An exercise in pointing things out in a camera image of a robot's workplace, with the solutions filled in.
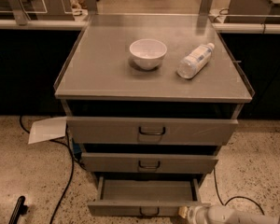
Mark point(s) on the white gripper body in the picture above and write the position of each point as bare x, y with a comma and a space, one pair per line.
198, 214

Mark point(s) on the grey bottom drawer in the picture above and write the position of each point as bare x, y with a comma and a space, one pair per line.
144, 198

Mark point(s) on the grey drawer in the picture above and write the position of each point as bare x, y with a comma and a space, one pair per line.
144, 198
149, 163
99, 130

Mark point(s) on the grey middle drawer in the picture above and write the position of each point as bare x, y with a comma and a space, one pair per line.
149, 163

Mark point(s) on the grey top drawer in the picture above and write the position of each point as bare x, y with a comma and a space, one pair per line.
99, 130

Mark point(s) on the grey drawer cabinet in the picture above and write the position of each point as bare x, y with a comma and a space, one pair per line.
101, 80

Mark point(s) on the clear plastic water bottle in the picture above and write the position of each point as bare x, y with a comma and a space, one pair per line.
192, 64

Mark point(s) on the white paper sheet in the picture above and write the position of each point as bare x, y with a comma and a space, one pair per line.
47, 129

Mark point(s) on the white ceramic bowl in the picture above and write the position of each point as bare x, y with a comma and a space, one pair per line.
148, 53

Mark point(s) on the black handle bar object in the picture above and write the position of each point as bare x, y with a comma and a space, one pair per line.
19, 210

